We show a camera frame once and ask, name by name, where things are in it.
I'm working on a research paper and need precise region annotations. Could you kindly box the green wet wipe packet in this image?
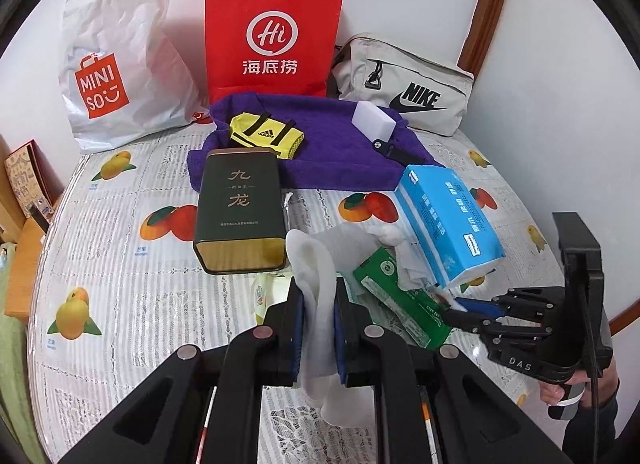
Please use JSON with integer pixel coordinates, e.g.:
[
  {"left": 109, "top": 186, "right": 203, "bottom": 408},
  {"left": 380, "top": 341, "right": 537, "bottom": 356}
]
[{"left": 352, "top": 247, "right": 451, "bottom": 350}]

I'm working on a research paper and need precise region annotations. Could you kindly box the blue tissue pack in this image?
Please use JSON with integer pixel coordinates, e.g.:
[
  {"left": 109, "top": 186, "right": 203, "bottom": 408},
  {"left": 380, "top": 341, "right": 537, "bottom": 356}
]
[{"left": 395, "top": 165, "right": 504, "bottom": 290}]

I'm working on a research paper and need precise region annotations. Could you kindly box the white sock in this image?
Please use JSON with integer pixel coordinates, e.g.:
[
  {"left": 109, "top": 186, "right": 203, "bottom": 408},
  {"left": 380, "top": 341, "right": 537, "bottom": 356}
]
[{"left": 285, "top": 224, "right": 380, "bottom": 427}]

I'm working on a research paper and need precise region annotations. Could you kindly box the dark green tea tin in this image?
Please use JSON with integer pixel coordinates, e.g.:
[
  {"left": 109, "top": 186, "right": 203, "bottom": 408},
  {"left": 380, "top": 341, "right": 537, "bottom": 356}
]
[{"left": 193, "top": 148, "right": 286, "bottom": 274}]

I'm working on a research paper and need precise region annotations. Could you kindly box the white sponge block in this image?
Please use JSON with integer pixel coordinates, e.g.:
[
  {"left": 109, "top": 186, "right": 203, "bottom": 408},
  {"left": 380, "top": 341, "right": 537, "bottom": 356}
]
[{"left": 352, "top": 101, "right": 402, "bottom": 142}]

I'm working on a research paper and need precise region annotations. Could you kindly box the yellow Adidas pouch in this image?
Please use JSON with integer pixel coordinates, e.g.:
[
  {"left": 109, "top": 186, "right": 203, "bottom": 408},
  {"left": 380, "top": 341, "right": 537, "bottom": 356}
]
[{"left": 230, "top": 112, "right": 305, "bottom": 160}]

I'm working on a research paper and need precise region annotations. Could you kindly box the green leaf tissue pack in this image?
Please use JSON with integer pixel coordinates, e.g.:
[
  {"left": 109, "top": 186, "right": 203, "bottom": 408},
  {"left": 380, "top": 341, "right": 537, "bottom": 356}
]
[{"left": 252, "top": 269, "right": 293, "bottom": 325}]

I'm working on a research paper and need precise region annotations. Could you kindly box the person's right hand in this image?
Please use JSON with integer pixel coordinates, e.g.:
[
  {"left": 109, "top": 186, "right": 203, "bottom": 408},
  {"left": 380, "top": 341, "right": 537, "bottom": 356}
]
[{"left": 539, "top": 359, "right": 620, "bottom": 409}]

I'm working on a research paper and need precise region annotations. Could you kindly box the fruit print tablecloth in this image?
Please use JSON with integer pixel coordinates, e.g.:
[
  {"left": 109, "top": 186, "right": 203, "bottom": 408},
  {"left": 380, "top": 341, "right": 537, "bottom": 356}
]
[{"left": 28, "top": 125, "right": 563, "bottom": 463}]

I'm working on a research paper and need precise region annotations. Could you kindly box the crumpled white tissue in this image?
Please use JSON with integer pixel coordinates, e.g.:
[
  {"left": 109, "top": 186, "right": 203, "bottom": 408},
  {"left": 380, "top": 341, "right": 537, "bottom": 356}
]
[{"left": 366, "top": 224, "right": 435, "bottom": 292}]

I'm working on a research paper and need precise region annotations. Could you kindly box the purple fleece towel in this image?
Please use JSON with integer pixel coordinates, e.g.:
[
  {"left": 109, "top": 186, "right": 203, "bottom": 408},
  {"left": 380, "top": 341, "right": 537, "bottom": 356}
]
[{"left": 186, "top": 92, "right": 438, "bottom": 191}]

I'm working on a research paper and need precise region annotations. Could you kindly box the grey Nike waist bag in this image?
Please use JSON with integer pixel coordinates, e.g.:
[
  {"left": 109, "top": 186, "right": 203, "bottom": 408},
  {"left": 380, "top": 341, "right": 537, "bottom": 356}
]
[{"left": 332, "top": 33, "right": 474, "bottom": 137}]

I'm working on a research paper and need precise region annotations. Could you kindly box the wooden headboard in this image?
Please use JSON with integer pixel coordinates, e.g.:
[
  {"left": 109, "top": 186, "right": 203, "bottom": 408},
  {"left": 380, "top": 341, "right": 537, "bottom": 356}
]
[{"left": 0, "top": 139, "right": 26, "bottom": 243}]

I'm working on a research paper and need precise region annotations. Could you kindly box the white Miniso plastic bag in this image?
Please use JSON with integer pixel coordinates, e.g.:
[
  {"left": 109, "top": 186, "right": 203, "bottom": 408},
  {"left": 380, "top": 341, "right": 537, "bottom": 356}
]
[{"left": 58, "top": 0, "right": 204, "bottom": 154}]

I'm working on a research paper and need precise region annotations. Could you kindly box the red Haidilao paper bag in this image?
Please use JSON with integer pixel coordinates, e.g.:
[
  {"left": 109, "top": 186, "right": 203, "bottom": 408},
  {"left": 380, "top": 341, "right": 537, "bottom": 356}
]
[{"left": 204, "top": 0, "right": 343, "bottom": 103}]

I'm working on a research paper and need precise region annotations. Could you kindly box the wooden door frame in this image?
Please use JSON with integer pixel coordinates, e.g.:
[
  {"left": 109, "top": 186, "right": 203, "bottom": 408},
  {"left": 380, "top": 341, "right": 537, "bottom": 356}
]
[{"left": 458, "top": 0, "right": 506, "bottom": 76}]

